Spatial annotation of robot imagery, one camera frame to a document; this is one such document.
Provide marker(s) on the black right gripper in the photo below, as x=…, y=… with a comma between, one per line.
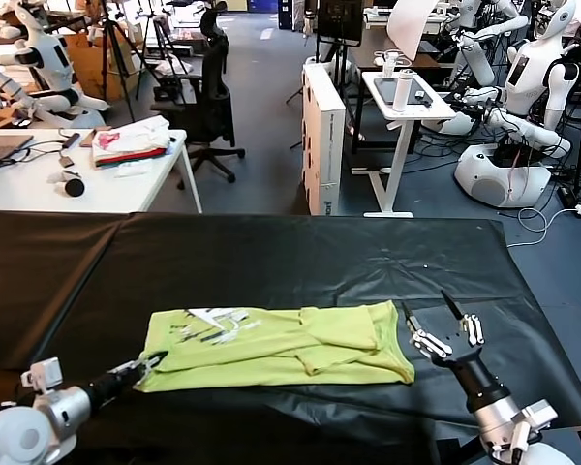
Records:
x=474, y=378

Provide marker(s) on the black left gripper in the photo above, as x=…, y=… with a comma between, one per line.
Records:
x=113, y=382

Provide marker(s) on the yellow-green t-shirt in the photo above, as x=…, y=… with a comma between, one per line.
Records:
x=281, y=344

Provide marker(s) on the white humanoid robot, raised arm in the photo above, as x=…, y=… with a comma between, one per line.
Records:
x=481, y=58

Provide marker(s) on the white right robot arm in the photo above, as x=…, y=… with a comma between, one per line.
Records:
x=498, y=416

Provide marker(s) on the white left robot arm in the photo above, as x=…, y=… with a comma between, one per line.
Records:
x=29, y=431

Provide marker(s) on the stack of folded clothes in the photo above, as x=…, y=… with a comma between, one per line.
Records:
x=127, y=140

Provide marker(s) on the small black table cover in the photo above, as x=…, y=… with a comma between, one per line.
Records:
x=29, y=290

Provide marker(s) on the large black table cover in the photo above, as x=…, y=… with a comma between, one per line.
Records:
x=271, y=261

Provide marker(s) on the white office desk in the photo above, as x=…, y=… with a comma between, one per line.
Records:
x=127, y=194

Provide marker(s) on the black round speaker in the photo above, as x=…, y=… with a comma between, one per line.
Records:
x=74, y=188

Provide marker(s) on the white crumpled bag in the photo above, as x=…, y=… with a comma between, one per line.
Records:
x=132, y=170

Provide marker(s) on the small white device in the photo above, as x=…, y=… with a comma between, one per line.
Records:
x=57, y=178

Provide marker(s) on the brown dongle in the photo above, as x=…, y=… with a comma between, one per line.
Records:
x=67, y=162

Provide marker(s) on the small white standing desk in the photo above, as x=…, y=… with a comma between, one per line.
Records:
x=418, y=111

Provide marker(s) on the tall white cardboard box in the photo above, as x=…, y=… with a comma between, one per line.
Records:
x=321, y=145

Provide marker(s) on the brown phone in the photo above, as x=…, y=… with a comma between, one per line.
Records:
x=88, y=139

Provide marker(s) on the black usb hub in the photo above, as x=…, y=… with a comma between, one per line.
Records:
x=72, y=141

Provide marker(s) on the small black device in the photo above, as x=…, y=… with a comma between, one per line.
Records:
x=422, y=97

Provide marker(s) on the white water bottle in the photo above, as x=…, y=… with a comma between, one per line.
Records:
x=402, y=91

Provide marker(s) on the dark tablet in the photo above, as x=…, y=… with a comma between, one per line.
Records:
x=387, y=91

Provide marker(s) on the black office chair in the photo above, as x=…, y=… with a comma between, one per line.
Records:
x=217, y=111

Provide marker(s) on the grey laptop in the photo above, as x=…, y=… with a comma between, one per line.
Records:
x=1, y=147

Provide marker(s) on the white humanoid robot, wheeled base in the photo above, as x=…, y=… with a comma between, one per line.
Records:
x=530, y=82

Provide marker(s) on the white headset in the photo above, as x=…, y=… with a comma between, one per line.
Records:
x=391, y=60

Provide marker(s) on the brown wooden table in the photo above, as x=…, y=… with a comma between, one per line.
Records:
x=369, y=53

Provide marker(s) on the brown cardboard box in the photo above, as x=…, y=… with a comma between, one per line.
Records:
x=91, y=68

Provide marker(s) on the tall black tripod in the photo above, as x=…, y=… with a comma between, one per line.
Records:
x=110, y=58

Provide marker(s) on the white curved board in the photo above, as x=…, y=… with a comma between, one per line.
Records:
x=408, y=24

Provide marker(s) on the short black tripod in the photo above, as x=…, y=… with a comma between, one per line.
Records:
x=163, y=48

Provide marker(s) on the white humanoid robot, black waist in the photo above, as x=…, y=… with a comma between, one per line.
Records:
x=50, y=58

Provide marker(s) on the black monitor on stand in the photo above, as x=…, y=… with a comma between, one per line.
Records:
x=340, y=19

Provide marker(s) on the blue storage cabinet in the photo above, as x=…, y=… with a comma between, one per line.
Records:
x=289, y=12

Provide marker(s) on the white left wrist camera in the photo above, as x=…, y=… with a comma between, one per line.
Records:
x=43, y=375

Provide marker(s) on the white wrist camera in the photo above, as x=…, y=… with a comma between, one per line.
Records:
x=43, y=375
x=535, y=416

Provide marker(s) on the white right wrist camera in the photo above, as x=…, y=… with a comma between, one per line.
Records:
x=535, y=416

